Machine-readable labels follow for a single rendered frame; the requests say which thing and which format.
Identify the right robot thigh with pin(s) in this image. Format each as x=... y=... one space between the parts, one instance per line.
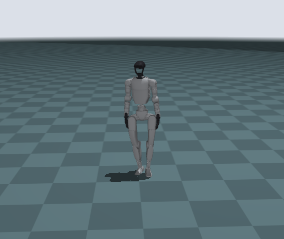
x=132 y=125

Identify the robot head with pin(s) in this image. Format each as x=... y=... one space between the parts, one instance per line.
x=140 y=65

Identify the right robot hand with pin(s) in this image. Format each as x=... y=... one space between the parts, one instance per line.
x=126 y=119

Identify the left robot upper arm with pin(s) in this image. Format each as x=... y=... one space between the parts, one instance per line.
x=153 y=84

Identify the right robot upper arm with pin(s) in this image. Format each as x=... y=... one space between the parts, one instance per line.
x=128 y=90

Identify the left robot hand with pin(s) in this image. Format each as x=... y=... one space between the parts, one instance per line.
x=157 y=122

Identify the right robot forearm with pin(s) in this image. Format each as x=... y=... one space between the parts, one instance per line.
x=127 y=107

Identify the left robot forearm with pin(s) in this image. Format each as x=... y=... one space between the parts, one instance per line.
x=156 y=108

